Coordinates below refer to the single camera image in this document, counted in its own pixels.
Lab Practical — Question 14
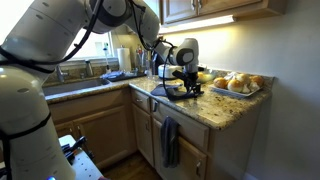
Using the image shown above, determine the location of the stainless steel sink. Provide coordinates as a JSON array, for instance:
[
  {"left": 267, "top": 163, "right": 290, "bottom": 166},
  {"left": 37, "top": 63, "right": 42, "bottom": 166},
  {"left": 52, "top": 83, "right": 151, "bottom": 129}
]
[{"left": 42, "top": 77, "right": 113, "bottom": 97}]

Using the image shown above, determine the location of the dark ribbed drying mat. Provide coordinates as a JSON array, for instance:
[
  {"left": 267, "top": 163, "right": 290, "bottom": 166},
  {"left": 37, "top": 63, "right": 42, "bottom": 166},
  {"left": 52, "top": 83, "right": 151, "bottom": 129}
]
[{"left": 105, "top": 72, "right": 148, "bottom": 83}]

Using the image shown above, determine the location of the white perforated table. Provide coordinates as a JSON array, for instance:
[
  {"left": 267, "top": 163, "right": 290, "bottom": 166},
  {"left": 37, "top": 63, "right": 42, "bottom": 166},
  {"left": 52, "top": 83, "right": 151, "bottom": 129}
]
[{"left": 58, "top": 134, "right": 105, "bottom": 180}]

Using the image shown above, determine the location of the large blue container lid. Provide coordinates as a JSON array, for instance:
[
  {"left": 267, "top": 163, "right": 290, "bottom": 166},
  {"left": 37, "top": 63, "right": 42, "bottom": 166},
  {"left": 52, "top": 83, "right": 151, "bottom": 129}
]
[{"left": 99, "top": 70, "right": 127, "bottom": 81}]

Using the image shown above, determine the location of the wooden wall cabinet door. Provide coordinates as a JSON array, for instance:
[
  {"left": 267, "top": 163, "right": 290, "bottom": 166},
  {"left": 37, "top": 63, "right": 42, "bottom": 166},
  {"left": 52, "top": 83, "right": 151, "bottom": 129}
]
[
  {"left": 162, "top": 0, "right": 199, "bottom": 25},
  {"left": 198, "top": 0, "right": 264, "bottom": 16}
]

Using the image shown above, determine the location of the black clamp tool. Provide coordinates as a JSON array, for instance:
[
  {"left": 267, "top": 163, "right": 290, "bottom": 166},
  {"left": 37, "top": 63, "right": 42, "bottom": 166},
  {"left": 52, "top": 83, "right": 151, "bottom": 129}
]
[{"left": 61, "top": 135, "right": 88, "bottom": 165}]

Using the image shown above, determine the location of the dark bottle with red label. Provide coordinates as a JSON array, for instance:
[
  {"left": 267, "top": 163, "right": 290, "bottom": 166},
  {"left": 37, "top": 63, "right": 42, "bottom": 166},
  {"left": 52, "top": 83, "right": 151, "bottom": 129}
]
[{"left": 134, "top": 44, "right": 145, "bottom": 73}]

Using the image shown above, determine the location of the grey knitted hanging towel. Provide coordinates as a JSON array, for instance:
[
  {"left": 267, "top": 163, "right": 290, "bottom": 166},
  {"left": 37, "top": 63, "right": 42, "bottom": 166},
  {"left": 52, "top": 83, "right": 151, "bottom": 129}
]
[{"left": 160, "top": 115, "right": 180, "bottom": 169}]

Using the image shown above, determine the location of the metal kitchen faucet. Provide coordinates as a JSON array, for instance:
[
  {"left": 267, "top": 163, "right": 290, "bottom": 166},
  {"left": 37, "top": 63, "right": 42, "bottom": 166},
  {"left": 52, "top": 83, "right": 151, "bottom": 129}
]
[{"left": 54, "top": 64, "right": 70, "bottom": 83}]

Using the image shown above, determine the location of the white paper towel roll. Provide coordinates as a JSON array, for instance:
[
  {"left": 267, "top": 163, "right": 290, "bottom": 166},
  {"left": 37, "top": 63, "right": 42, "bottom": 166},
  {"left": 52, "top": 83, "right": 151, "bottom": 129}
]
[{"left": 117, "top": 47, "right": 133, "bottom": 73}]

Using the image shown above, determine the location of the black velcro strap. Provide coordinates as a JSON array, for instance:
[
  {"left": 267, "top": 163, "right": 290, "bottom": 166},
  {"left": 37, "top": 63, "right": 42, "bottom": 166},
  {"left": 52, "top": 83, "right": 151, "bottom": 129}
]
[{"left": 0, "top": 111, "right": 53, "bottom": 180}]

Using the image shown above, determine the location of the square blue pot holder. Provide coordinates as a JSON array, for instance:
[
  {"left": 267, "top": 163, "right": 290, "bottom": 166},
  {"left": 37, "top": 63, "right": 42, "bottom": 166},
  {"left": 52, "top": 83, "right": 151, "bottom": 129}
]
[{"left": 150, "top": 83, "right": 184, "bottom": 98}]

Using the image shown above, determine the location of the under cabinet light strip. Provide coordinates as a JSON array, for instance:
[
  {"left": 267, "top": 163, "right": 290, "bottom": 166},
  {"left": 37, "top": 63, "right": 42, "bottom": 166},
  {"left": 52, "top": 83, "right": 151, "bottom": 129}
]
[{"left": 155, "top": 14, "right": 238, "bottom": 35}]

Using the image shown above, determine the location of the glass fruit bowl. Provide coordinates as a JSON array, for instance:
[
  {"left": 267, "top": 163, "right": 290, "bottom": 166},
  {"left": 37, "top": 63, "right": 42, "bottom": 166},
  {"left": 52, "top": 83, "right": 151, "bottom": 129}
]
[{"left": 196, "top": 67, "right": 216, "bottom": 84}]

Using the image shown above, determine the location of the white dish wand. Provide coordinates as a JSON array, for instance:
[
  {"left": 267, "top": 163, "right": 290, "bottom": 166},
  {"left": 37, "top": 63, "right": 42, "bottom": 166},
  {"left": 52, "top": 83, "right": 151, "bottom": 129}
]
[{"left": 103, "top": 46, "right": 113, "bottom": 74}]

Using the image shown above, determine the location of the small dark drawer hook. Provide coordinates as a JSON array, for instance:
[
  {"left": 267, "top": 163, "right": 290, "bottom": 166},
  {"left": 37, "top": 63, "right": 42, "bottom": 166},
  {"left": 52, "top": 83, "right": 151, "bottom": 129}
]
[{"left": 151, "top": 99, "right": 160, "bottom": 114}]

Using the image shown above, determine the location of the dark blue fleece towel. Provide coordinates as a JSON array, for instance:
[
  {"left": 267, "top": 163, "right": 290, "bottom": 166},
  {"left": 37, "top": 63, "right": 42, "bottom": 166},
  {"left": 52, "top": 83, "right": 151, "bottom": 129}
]
[{"left": 165, "top": 87, "right": 205, "bottom": 102}]

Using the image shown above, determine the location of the white rectangular plate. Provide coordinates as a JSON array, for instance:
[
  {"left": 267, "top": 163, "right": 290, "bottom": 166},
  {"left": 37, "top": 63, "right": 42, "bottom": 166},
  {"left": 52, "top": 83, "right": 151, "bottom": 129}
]
[{"left": 208, "top": 83, "right": 263, "bottom": 100}]

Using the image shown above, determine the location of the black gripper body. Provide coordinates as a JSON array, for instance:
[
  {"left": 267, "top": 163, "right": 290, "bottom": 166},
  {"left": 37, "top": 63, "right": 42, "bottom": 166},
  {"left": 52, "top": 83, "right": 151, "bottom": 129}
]
[{"left": 181, "top": 70, "right": 201, "bottom": 87}]

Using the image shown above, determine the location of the kitchen window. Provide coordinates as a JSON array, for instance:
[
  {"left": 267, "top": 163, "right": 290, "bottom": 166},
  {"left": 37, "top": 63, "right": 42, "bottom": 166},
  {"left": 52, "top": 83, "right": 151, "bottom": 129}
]
[{"left": 66, "top": 31, "right": 116, "bottom": 61}]

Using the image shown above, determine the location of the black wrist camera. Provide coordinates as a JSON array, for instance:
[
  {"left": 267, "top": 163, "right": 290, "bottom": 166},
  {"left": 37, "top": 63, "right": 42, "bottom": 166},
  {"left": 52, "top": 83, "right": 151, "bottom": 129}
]
[{"left": 172, "top": 69, "right": 188, "bottom": 83}]

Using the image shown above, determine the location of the yellow fruit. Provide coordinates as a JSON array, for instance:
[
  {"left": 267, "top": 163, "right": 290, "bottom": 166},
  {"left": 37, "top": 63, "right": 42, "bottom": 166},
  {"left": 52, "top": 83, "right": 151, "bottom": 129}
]
[{"left": 197, "top": 71, "right": 207, "bottom": 83}]

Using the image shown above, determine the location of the narrow wooden cabinet door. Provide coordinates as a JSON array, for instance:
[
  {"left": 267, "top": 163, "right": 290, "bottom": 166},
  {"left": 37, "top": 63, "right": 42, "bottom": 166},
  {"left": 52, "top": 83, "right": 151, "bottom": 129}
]
[{"left": 131, "top": 103, "right": 155, "bottom": 168}]

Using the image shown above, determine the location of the wooden sink cabinet door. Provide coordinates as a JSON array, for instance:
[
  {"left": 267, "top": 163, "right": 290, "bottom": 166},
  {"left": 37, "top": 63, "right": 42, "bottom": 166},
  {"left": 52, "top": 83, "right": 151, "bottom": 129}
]
[
  {"left": 54, "top": 120, "right": 77, "bottom": 140},
  {"left": 72, "top": 105, "right": 132, "bottom": 169}
]

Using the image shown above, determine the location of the metal soap dispenser pump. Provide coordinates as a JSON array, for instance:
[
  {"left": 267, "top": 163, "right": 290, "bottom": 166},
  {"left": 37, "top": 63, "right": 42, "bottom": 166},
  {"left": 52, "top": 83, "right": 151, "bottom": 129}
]
[{"left": 84, "top": 59, "right": 95, "bottom": 78}]

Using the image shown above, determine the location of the wooden wall cabinet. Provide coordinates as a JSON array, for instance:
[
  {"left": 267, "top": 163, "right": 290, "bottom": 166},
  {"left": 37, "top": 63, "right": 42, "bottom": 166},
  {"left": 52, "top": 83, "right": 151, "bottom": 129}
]
[{"left": 155, "top": 0, "right": 288, "bottom": 28}]

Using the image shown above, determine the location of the wide wooden drawer front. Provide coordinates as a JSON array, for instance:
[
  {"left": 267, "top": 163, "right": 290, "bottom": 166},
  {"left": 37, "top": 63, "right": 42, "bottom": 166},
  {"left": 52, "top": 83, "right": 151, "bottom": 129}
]
[{"left": 155, "top": 102, "right": 211, "bottom": 152}]

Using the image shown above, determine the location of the long wooden sink panel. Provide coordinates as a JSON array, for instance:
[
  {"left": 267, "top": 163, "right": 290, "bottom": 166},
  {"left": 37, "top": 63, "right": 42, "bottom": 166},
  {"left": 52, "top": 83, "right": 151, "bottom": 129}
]
[{"left": 48, "top": 89, "right": 127, "bottom": 124}]

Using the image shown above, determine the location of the wide wooden cabinet door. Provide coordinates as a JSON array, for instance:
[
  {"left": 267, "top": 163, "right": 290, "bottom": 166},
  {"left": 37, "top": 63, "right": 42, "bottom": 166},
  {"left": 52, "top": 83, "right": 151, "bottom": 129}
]
[{"left": 152, "top": 117, "right": 208, "bottom": 180}]

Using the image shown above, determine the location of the black soda maker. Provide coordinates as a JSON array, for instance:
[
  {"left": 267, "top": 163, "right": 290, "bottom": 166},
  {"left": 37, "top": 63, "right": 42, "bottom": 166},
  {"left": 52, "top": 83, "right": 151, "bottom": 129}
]
[{"left": 152, "top": 51, "right": 165, "bottom": 77}]

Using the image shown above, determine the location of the small countertop cooker appliance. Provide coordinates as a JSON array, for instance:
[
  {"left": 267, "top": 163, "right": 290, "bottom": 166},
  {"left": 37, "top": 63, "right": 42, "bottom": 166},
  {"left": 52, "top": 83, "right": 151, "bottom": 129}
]
[{"left": 157, "top": 63, "right": 185, "bottom": 81}]

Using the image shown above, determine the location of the round golden bread roll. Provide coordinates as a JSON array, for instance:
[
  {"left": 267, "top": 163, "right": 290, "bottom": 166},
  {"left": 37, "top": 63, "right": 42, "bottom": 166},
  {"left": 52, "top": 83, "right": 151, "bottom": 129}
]
[
  {"left": 213, "top": 77, "right": 230, "bottom": 90},
  {"left": 227, "top": 78, "right": 245, "bottom": 94},
  {"left": 249, "top": 75, "right": 266, "bottom": 88},
  {"left": 235, "top": 73, "right": 251, "bottom": 85}
]

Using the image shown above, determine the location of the narrow wooden drawer front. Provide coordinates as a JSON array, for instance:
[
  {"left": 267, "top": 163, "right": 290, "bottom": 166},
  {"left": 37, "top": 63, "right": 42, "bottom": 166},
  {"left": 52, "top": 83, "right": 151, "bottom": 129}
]
[{"left": 130, "top": 88, "right": 152, "bottom": 115}]

